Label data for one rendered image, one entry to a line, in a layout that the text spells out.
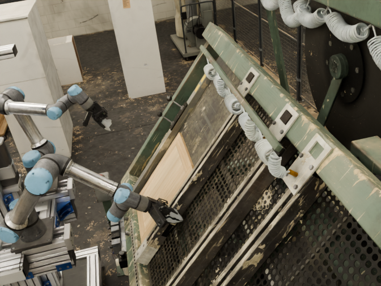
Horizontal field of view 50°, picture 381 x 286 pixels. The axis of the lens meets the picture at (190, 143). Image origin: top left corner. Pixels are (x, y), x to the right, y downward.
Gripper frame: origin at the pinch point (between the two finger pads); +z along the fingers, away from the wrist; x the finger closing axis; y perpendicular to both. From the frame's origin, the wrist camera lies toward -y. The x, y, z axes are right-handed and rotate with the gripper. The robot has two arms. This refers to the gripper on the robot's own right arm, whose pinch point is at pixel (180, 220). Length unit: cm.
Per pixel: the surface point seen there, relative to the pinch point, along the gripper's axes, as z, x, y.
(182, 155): 0.0, -14.7, 41.3
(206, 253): -1.4, -12.0, -35.7
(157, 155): -1, 5, 70
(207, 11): 134, -58, 581
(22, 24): -115, 31, 286
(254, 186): -3, -48, -36
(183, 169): 0.5, -12.2, 30.0
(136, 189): -1, 34, 70
